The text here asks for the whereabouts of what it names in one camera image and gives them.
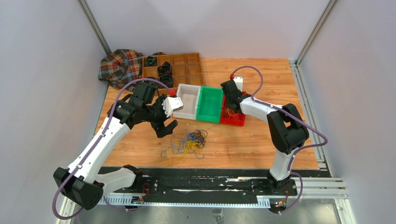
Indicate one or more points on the wooden compartment tray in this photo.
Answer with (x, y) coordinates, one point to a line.
(186, 68)

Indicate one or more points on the white plastic bin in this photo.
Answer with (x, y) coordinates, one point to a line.
(189, 95)

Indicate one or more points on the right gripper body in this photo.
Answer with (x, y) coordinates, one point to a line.
(228, 102)

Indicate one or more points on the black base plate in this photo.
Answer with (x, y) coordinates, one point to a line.
(206, 186)

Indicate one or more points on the rolled dark patterned belt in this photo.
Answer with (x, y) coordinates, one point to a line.
(167, 79)

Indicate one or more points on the rolled green-black belt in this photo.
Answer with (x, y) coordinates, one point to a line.
(151, 81)

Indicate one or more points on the aluminium frame rail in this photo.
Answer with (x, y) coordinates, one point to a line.
(309, 185)

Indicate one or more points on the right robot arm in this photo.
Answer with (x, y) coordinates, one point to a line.
(286, 133)

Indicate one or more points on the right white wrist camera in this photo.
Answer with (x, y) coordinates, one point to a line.
(239, 82)

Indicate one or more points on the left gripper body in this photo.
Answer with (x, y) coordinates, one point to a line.
(158, 117)

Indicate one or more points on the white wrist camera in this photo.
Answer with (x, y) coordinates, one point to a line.
(172, 104)
(239, 82)

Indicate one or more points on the green plastic bin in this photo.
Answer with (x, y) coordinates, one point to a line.
(209, 104)

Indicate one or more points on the rolled dark belt top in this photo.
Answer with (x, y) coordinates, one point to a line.
(150, 61)

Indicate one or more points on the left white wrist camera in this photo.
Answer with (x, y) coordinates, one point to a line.
(172, 104)

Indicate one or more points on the plaid cloth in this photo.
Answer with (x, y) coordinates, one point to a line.
(121, 67)

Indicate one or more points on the red plastic bin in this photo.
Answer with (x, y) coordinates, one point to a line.
(230, 117)

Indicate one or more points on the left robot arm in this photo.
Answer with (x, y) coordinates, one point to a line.
(102, 145)

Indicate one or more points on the rolled dark belt middle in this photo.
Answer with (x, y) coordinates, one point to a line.
(164, 69)

